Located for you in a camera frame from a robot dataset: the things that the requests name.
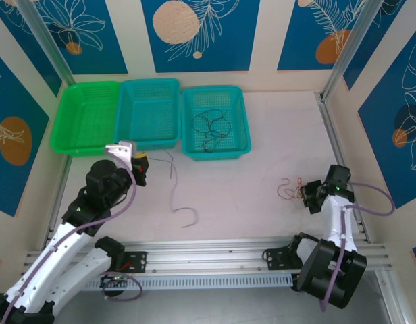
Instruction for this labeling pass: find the green plastic basket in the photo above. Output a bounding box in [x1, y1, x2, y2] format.
[49, 80, 123, 157]

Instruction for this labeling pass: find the deep teal plastic basket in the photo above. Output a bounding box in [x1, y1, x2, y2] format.
[113, 78, 182, 152]

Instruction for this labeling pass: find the shallow teal plastic basket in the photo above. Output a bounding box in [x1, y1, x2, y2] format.
[180, 86, 253, 162]

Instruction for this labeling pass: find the grey slotted cable duct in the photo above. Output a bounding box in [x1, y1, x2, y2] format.
[82, 273, 293, 291]

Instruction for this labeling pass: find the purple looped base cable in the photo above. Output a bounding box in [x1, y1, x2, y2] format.
[101, 269, 145, 301]

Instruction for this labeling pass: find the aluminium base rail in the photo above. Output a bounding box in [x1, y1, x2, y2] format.
[24, 236, 391, 281]

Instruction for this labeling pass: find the thin red cable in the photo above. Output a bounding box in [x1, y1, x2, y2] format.
[276, 177, 305, 203]

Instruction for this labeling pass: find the aluminium frame post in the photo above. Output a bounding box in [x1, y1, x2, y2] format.
[324, 0, 380, 97]
[17, 0, 76, 87]

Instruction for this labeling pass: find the thin grey cable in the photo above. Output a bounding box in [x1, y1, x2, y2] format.
[149, 151, 199, 230]

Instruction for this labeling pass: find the thin black cable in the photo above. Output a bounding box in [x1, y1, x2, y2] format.
[190, 107, 233, 153]

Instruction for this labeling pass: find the aluminium side rail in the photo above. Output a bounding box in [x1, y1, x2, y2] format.
[42, 155, 72, 250]
[314, 92, 367, 244]

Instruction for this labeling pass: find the small circuit board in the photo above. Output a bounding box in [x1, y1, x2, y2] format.
[99, 273, 131, 288]

